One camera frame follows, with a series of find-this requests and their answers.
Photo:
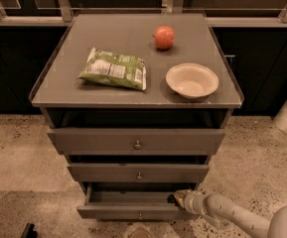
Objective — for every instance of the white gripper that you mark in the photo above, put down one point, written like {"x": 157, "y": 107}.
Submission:
{"x": 194, "y": 201}

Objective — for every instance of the grey bottom drawer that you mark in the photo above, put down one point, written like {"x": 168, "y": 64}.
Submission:
{"x": 134, "y": 201}

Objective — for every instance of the grey drawer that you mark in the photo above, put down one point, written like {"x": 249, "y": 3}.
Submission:
{"x": 136, "y": 142}
{"x": 134, "y": 201}
{"x": 138, "y": 172}

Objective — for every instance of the grey drawer cabinet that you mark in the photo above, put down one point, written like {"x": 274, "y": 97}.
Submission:
{"x": 69, "y": 102}

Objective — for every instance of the grey middle drawer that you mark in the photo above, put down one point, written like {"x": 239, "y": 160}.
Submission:
{"x": 138, "y": 172}

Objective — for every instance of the grey top drawer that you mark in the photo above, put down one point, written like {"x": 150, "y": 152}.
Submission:
{"x": 136, "y": 142}

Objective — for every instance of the white paper bowl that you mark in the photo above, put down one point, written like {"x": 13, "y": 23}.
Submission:
{"x": 192, "y": 80}

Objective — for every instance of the green snack bag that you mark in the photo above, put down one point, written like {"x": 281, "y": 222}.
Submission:
{"x": 114, "y": 69}

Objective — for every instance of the black object on floor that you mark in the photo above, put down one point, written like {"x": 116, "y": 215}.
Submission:
{"x": 29, "y": 231}

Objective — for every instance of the red apple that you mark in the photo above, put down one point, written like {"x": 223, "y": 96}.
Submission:
{"x": 164, "y": 37}

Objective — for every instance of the metal railing frame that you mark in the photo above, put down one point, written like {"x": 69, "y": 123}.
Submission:
{"x": 220, "y": 13}

